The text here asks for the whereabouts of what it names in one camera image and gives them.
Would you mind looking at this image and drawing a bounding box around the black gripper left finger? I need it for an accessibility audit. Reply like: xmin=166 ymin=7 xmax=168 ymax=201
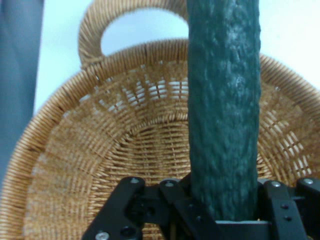
xmin=81 ymin=174 xmax=219 ymax=240

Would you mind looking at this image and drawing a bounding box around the woven wicker basket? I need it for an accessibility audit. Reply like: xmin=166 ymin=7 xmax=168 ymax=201
xmin=0 ymin=0 xmax=320 ymax=240

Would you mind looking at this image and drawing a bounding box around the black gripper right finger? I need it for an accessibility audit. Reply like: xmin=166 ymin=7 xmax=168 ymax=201
xmin=215 ymin=176 xmax=320 ymax=240

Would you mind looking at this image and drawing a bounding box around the dark green cucumber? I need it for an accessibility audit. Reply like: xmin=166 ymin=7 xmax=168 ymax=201
xmin=185 ymin=0 xmax=263 ymax=223

